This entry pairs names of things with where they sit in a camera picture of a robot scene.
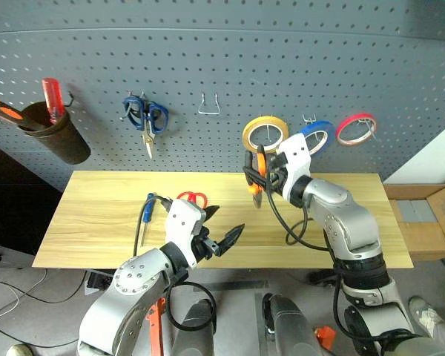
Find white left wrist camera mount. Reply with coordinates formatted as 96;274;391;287
165;198;208;270

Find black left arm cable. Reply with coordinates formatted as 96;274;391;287
133;196;218;332

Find small orange object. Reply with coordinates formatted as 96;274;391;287
314;326;337;352

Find orange black handled screwdriver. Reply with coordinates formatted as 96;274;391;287
0;97;42;132

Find orange black pliers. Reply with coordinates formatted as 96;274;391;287
244;143;268;210

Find red tape roll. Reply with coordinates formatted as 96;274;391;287
335;112;378;147

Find grey metal bar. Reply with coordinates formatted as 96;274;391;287
177;280;268;294

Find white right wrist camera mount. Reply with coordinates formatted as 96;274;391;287
276;132;314;203

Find blue handled scissors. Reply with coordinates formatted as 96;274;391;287
122;95;171;161

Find silver wire loop hook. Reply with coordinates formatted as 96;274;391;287
197;92;222;116

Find red handled scissors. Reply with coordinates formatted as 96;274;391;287
177;191;209;210

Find orange clamp tool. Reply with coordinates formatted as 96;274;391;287
145;296;167;356

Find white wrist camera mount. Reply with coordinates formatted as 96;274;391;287
165;198;208;270
276;132;314;203

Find yellow tape roll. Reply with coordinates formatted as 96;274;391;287
242;115;291;154

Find blue handled screwdriver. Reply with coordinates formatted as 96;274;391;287
140;192;158;247

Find blue tape roll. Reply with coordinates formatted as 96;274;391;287
299;119;336;156

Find white floor cable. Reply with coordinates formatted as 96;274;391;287
0;268;50;324

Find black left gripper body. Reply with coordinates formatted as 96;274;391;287
191;225;223;261

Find red handled screwdriver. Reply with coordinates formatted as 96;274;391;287
41;77;66;125

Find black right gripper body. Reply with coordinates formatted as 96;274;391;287
266;152;291;196

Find dark grey rounded shape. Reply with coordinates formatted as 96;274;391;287
260;292;322;356
170;297;217;356

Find grey shoe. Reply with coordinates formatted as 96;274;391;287
408;294;445;339

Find brown cardboard box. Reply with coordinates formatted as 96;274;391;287
383;182;445;263

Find black power strip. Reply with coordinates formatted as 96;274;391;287
85;270;114;297

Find grey metal pegboard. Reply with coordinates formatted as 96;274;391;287
0;0;445;183

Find black plastic cup holder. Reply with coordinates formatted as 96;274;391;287
19;101;92;165

